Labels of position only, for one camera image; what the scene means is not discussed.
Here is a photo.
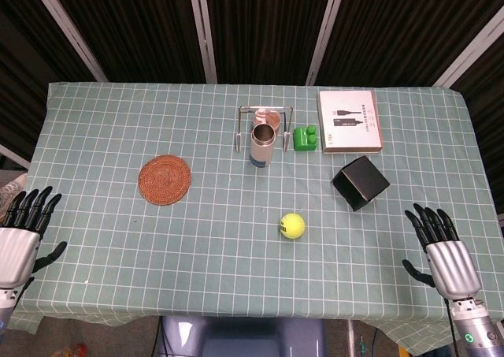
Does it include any yellow tennis ball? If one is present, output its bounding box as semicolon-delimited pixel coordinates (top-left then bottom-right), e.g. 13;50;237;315
279;212;306;240

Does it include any metal wire rack stand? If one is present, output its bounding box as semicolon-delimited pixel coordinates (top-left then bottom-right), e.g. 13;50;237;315
235;104;295;153

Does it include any round woven brown coaster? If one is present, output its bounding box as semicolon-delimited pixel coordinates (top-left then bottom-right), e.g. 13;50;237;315
137;154;192;207

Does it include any green toy building block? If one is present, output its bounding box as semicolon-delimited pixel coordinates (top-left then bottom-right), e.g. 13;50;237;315
293;123;319;152

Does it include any silver metal can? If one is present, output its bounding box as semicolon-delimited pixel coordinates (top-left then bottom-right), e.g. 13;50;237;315
249;122;276;169

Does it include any orange floor object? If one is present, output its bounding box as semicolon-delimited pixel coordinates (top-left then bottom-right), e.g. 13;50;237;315
50;343;88;357

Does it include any green checked tablecloth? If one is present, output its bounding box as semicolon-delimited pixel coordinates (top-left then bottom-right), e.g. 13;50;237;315
7;81;504;352

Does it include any black cardboard cube box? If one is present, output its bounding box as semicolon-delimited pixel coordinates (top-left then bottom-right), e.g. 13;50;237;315
331;154;391;213

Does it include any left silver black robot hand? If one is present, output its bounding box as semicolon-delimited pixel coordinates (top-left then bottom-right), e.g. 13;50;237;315
0;186;69;290

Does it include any brown round cup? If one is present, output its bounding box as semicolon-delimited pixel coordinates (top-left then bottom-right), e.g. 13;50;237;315
254;109;283;132

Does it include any blue grey robot torso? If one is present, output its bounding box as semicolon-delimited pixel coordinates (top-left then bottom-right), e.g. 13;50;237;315
159;315;328;357

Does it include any patterned grey fabric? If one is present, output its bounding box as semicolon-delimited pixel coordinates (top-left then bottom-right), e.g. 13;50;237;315
0;174;27;205

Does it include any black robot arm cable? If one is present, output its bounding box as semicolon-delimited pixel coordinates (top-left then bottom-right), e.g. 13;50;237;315
443;296;460;357

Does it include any white partition frame post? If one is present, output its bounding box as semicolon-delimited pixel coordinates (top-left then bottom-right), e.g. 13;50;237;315
28;0;108;83
434;5;504;88
187;0;218;84
0;143;31;171
305;0;352;86

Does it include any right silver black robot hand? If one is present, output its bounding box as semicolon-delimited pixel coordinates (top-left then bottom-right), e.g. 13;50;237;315
401;202;484;299

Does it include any white cable product box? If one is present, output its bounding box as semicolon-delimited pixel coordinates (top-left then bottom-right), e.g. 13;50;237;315
317;90;384;154

